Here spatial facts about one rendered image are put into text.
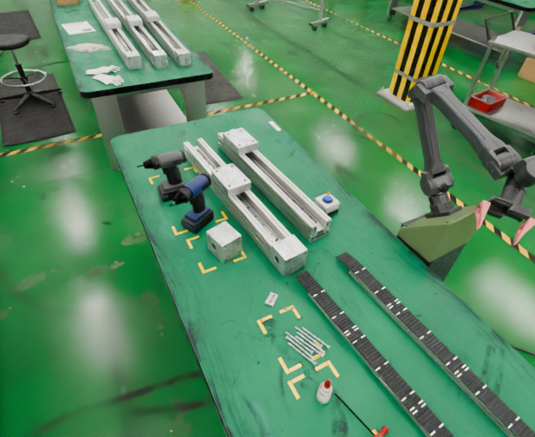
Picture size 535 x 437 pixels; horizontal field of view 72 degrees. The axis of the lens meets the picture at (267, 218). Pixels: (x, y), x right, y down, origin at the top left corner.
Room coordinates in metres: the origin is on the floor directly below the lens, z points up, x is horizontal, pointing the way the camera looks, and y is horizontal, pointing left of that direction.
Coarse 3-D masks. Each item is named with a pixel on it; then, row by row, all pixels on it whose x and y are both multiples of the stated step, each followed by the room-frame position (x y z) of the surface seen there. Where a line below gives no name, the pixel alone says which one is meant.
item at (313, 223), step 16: (224, 144) 1.62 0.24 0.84; (240, 160) 1.48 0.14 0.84; (256, 160) 1.50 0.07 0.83; (256, 176) 1.37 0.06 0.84; (272, 176) 1.38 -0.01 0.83; (272, 192) 1.25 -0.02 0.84; (288, 192) 1.28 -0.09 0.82; (288, 208) 1.15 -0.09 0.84; (304, 208) 1.18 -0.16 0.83; (304, 224) 1.07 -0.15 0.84; (320, 224) 1.09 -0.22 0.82
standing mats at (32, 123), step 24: (0, 24) 5.84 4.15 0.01; (24, 24) 5.90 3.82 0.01; (216, 72) 4.55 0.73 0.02; (0, 96) 3.58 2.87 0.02; (48, 96) 3.65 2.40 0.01; (216, 96) 3.88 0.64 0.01; (240, 96) 3.92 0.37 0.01; (0, 120) 3.13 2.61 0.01; (24, 120) 3.14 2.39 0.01; (48, 120) 3.17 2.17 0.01
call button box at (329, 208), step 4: (320, 196) 1.25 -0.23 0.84; (332, 196) 1.25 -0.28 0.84; (316, 200) 1.22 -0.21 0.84; (320, 200) 1.22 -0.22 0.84; (332, 200) 1.22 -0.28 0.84; (336, 200) 1.22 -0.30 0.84; (316, 204) 1.22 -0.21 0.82; (320, 204) 1.20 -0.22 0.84; (324, 204) 1.20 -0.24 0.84; (328, 204) 1.20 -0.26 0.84; (332, 204) 1.20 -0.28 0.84; (336, 204) 1.21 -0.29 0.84; (320, 208) 1.20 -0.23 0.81; (324, 208) 1.18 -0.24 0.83; (328, 208) 1.18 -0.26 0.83; (332, 208) 1.19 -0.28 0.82; (336, 208) 1.21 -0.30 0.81; (328, 212) 1.18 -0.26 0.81; (332, 212) 1.20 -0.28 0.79; (336, 212) 1.21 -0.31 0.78
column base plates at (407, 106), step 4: (388, 88) 4.29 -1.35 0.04; (380, 92) 4.22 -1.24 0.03; (384, 92) 4.19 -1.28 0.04; (388, 92) 4.20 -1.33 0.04; (384, 96) 4.13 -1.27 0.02; (388, 96) 4.09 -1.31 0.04; (392, 96) 4.08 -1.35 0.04; (388, 100) 4.06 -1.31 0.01; (392, 100) 4.04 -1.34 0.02; (396, 100) 4.00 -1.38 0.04; (400, 100) 4.01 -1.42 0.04; (396, 104) 3.95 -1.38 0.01; (400, 104) 3.93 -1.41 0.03; (404, 104) 3.90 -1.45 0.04; (408, 104) 3.87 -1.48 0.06; (412, 104) 3.91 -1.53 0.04; (404, 108) 3.85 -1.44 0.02; (408, 108) 3.86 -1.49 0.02; (412, 108) 3.87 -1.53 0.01
